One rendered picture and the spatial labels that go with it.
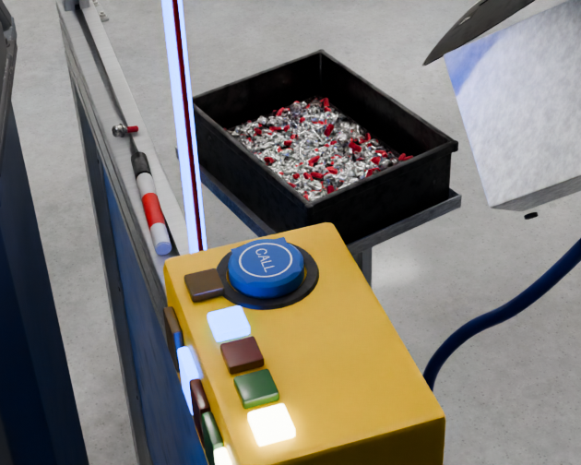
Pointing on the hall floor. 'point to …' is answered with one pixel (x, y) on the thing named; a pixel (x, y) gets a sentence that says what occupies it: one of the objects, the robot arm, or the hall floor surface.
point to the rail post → (110, 275)
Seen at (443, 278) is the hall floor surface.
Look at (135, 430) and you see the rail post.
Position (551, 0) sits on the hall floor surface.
